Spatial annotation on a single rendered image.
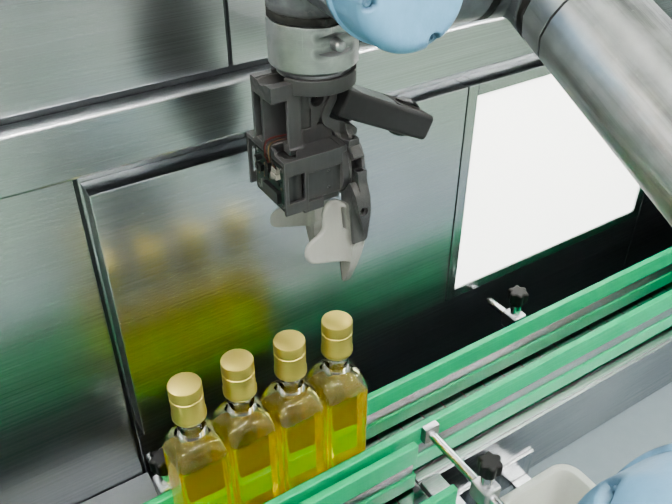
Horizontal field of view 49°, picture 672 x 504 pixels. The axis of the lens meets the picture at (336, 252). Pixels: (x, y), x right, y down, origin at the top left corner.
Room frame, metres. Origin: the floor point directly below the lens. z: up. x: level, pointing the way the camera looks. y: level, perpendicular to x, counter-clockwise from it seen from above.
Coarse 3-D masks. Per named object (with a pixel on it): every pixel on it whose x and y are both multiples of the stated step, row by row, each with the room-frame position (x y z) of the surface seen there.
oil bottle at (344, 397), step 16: (320, 368) 0.60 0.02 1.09; (352, 368) 0.60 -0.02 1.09; (320, 384) 0.58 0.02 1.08; (336, 384) 0.58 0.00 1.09; (352, 384) 0.58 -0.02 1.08; (336, 400) 0.57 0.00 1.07; (352, 400) 0.58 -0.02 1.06; (336, 416) 0.57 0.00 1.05; (352, 416) 0.58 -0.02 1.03; (336, 432) 0.57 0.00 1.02; (352, 432) 0.58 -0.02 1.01; (336, 448) 0.57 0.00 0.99; (352, 448) 0.58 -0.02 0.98; (336, 464) 0.57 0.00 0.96
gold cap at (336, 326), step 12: (336, 312) 0.61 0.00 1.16; (324, 324) 0.59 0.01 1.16; (336, 324) 0.59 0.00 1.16; (348, 324) 0.59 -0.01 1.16; (324, 336) 0.59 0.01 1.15; (336, 336) 0.58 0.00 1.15; (348, 336) 0.59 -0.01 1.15; (324, 348) 0.59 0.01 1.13; (336, 348) 0.58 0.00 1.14; (348, 348) 0.59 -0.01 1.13; (336, 360) 0.58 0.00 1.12
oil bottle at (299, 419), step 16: (272, 384) 0.58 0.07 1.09; (272, 400) 0.56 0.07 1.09; (288, 400) 0.55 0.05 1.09; (304, 400) 0.55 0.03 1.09; (320, 400) 0.56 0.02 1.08; (272, 416) 0.55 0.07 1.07; (288, 416) 0.54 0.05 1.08; (304, 416) 0.55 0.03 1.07; (320, 416) 0.56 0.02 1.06; (288, 432) 0.53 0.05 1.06; (304, 432) 0.54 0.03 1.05; (320, 432) 0.56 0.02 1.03; (288, 448) 0.53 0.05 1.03; (304, 448) 0.54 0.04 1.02; (320, 448) 0.56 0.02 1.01; (288, 464) 0.53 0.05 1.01; (304, 464) 0.54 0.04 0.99; (320, 464) 0.56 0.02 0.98; (288, 480) 0.53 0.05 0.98; (304, 480) 0.54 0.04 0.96
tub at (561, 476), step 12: (552, 468) 0.65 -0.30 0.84; (564, 468) 0.65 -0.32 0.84; (576, 468) 0.65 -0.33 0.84; (540, 480) 0.64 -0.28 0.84; (552, 480) 0.64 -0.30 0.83; (564, 480) 0.65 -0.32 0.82; (576, 480) 0.64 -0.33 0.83; (588, 480) 0.63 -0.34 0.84; (516, 492) 0.62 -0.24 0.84; (528, 492) 0.62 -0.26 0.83; (540, 492) 0.63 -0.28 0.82; (552, 492) 0.64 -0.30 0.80; (564, 492) 0.65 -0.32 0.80; (576, 492) 0.63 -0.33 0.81
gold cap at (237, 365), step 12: (228, 360) 0.54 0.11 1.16; (240, 360) 0.54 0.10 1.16; (252, 360) 0.54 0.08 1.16; (228, 372) 0.52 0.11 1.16; (240, 372) 0.52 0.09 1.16; (252, 372) 0.53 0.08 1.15; (228, 384) 0.52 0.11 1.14; (240, 384) 0.52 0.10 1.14; (252, 384) 0.53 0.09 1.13; (228, 396) 0.53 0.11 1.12; (240, 396) 0.52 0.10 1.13; (252, 396) 0.53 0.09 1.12
